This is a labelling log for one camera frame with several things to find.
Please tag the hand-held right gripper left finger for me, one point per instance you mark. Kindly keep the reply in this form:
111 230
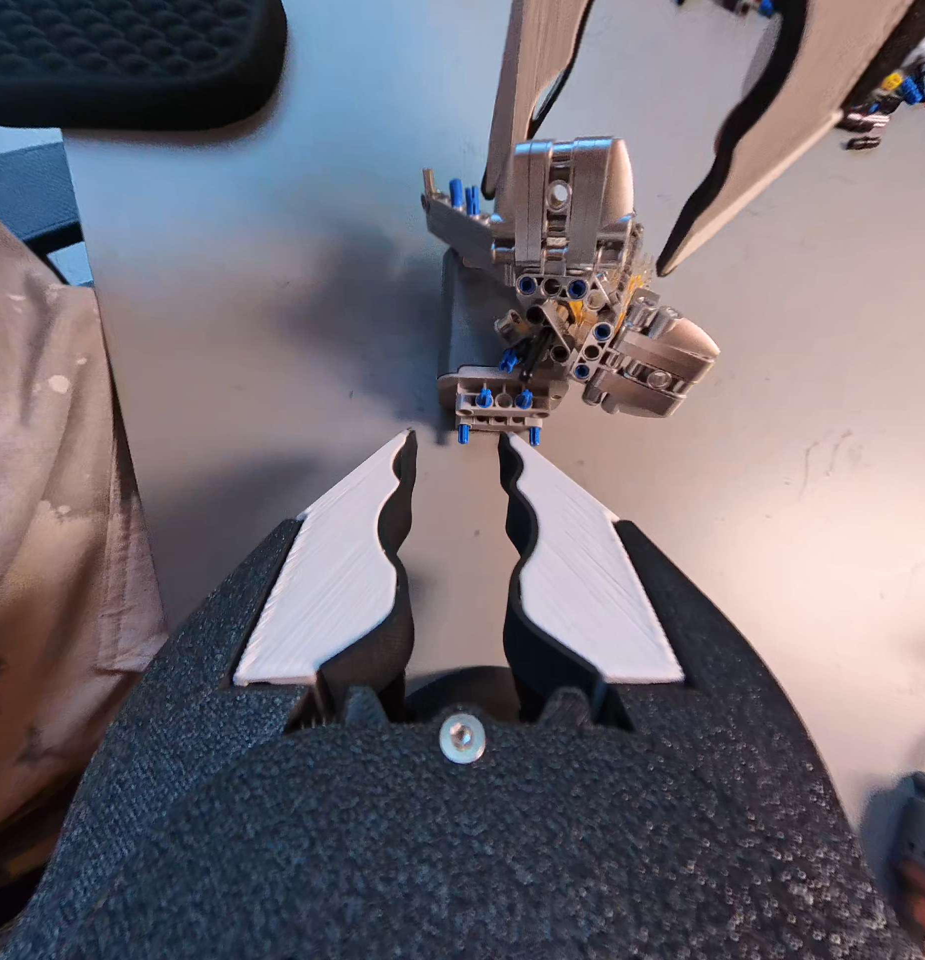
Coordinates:
335 600

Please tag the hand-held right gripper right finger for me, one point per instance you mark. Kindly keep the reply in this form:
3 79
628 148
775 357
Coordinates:
590 600

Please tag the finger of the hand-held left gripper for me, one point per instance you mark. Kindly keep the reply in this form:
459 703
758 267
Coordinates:
530 75
823 90

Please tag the grey brick engine model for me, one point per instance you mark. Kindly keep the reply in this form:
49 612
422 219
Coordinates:
575 285

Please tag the pile of colourful brick parts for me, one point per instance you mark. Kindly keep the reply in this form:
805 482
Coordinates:
890 105

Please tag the grey printed sweatshirt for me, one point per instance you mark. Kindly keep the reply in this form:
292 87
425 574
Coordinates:
50 525

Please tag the black mesh chair pad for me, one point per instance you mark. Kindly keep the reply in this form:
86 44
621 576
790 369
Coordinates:
133 60

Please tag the dark blue chair seat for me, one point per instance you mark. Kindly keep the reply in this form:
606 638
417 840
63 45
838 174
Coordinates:
28 210

